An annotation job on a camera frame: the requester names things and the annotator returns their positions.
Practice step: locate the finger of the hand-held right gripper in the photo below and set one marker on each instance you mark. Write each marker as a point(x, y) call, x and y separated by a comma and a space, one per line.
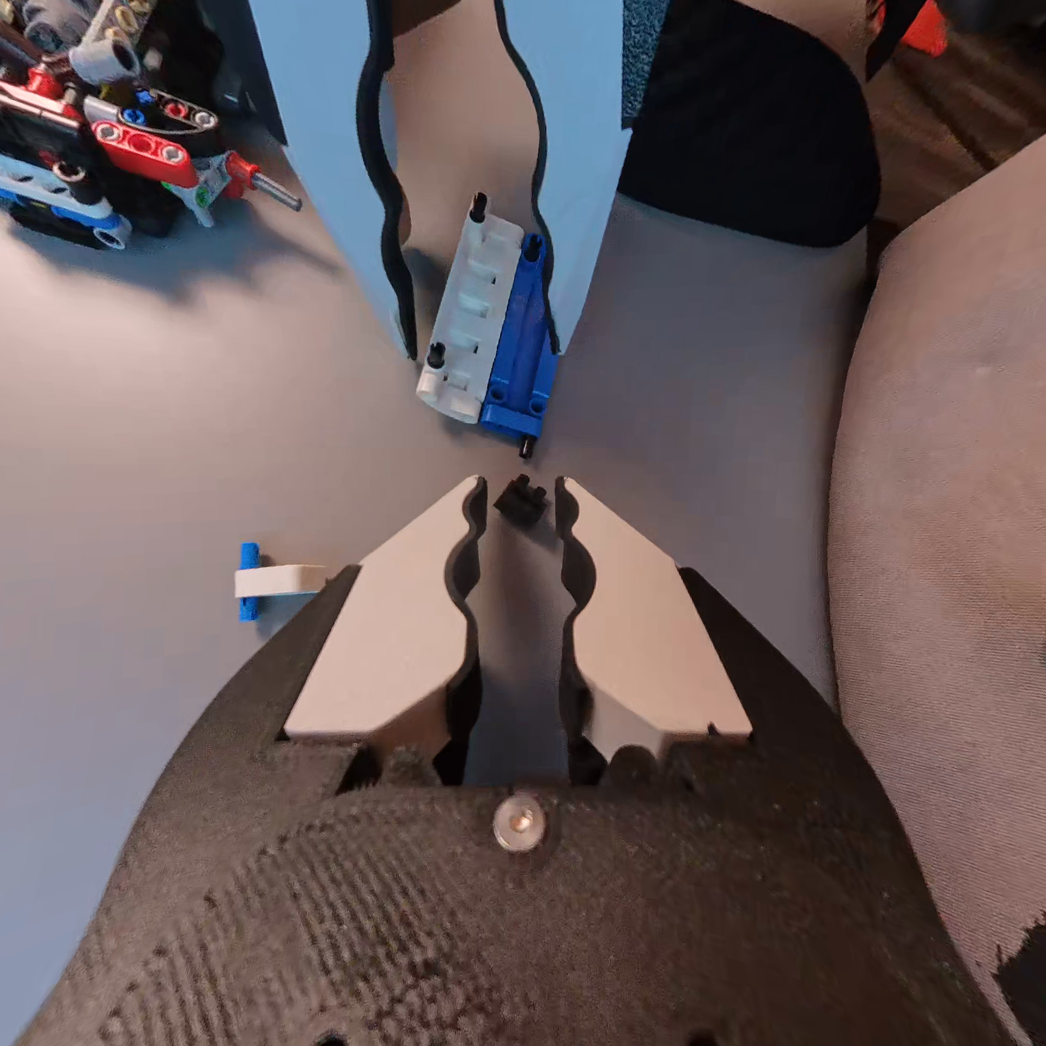
point(584, 122)
point(319, 122)

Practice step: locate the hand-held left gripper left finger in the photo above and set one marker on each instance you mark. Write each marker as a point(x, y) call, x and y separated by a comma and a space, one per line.
point(384, 654)

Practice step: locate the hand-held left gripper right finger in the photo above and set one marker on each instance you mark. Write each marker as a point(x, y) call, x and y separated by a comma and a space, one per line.
point(662, 654)

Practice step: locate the small white lego connector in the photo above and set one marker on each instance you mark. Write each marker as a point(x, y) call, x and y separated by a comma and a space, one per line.
point(278, 580)

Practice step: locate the black lego connector block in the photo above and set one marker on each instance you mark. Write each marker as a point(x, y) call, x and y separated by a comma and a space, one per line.
point(519, 500)

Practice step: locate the blue and white lego panel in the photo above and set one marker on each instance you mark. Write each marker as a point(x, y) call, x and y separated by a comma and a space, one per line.
point(523, 351)

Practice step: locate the partly built lego car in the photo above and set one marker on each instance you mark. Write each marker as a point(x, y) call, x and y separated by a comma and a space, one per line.
point(98, 122)

